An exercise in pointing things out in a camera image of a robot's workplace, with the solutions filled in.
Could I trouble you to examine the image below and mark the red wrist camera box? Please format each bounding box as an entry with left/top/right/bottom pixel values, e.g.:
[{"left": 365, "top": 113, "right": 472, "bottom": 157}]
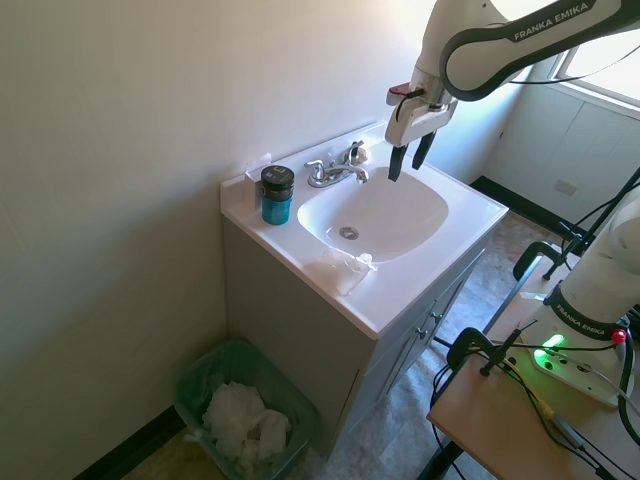
[{"left": 386, "top": 82, "right": 425, "bottom": 107}]

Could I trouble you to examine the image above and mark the black C-clamp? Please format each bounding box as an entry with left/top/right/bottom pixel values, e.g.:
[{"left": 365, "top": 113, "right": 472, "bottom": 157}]
[
  {"left": 445, "top": 327, "right": 539, "bottom": 379},
  {"left": 512, "top": 240, "right": 581, "bottom": 281}
]

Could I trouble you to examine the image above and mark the black cable bundle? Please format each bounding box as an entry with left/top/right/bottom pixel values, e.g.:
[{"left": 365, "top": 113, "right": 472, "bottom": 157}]
[{"left": 428, "top": 344, "right": 501, "bottom": 480}]

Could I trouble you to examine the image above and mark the wooden robot mounting table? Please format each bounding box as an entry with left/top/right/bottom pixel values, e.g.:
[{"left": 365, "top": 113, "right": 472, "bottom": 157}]
[{"left": 426, "top": 259, "right": 640, "bottom": 480}]

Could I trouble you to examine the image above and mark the chrome sink faucet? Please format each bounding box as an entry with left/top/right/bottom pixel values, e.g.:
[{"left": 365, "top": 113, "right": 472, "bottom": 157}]
[{"left": 304, "top": 140, "right": 370, "bottom": 189}]

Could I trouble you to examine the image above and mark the teal jar with black lid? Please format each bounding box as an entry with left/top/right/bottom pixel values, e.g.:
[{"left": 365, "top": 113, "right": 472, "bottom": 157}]
[{"left": 259, "top": 164, "right": 295, "bottom": 226}]

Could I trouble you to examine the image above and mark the grey vanity cabinet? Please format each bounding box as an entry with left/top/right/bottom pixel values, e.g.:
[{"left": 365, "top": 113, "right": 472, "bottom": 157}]
[{"left": 222, "top": 218, "right": 487, "bottom": 459}]

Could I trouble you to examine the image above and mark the yellow cable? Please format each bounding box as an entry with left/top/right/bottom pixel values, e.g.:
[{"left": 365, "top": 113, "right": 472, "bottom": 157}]
[{"left": 504, "top": 357, "right": 556, "bottom": 421}]

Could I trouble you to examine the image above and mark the white window frame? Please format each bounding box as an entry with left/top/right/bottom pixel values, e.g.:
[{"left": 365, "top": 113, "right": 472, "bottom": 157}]
[{"left": 552, "top": 29, "right": 640, "bottom": 119}]

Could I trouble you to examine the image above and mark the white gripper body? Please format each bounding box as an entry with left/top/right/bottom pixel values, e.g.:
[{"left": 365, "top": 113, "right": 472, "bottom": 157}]
[{"left": 384, "top": 82, "right": 458, "bottom": 148}]

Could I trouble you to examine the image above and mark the green trash bin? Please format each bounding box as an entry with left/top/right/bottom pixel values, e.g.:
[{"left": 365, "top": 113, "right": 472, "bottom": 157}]
[{"left": 173, "top": 338, "right": 317, "bottom": 480}]

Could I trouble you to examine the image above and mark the white tissue pile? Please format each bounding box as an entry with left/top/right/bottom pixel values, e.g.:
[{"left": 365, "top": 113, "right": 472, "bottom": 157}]
[{"left": 200, "top": 380, "right": 292, "bottom": 475}]

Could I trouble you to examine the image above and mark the white sink basin top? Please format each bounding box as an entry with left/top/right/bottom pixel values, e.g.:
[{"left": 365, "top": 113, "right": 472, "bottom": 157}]
[{"left": 220, "top": 121, "right": 510, "bottom": 342}]

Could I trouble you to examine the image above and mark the clear plastic wrapper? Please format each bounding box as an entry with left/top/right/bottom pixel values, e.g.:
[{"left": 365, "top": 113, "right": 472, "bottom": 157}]
[{"left": 304, "top": 248, "right": 380, "bottom": 297}]

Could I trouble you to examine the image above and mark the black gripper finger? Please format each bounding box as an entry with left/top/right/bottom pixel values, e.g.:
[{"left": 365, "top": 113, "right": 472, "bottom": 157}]
[
  {"left": 411, "top": 130, "right": 436, "bottom": 171},
  {"left": 387, "top": 144, "right": 409, "bottom": 183}
]

